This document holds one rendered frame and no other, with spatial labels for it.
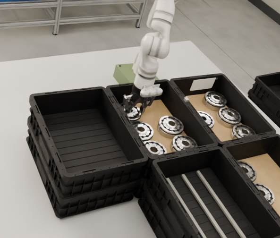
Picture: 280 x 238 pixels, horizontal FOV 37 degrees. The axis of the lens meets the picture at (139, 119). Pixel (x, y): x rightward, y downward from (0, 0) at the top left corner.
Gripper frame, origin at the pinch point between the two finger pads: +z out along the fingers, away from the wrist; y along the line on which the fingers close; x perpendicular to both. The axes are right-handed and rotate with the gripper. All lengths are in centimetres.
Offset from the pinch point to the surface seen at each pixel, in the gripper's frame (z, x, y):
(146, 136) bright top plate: -0.6, 14.2, 2.4
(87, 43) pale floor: 85, -171, -62
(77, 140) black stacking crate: 2.3, 7.9, 27.3
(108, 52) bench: 15, -62, -19
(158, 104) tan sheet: 2.2, -4.3, -14.3
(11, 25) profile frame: 72, -183, -1
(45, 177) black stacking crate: 10.5, 15.0, 41.0
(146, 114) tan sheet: 2.2, 0.3, -5.7
